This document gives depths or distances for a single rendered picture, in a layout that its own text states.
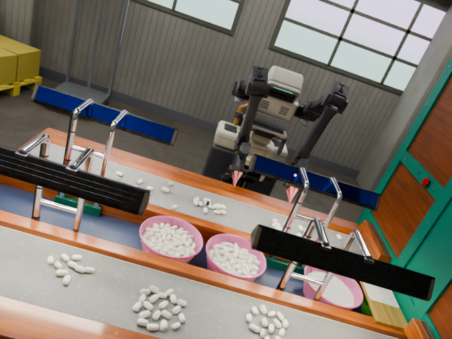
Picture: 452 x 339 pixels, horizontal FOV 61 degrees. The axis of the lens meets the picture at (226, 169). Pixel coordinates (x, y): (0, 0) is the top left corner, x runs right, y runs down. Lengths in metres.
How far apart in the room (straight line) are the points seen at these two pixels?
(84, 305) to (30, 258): 0.26
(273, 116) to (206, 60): 2.44
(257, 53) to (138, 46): 1.39
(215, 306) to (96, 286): 0.41
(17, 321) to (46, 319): 0.07
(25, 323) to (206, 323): 0.54
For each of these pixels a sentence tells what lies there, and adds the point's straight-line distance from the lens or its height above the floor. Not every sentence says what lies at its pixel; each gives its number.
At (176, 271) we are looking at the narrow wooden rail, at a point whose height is 0.76.
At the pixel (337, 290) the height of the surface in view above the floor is 0.74.
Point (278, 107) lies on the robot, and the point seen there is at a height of 1.16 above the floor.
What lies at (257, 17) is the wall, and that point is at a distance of 4.68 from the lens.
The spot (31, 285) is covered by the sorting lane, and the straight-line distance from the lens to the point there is 1.39.
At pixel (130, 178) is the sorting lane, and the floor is 0.74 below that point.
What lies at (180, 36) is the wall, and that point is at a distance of 4.76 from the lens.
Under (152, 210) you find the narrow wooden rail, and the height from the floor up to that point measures 0.76.
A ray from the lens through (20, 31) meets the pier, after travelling 5.20.
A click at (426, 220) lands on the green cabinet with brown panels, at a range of 1.89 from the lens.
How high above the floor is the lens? 1.74
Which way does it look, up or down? 25 degrees down
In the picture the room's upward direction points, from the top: 20 degrees clockwise
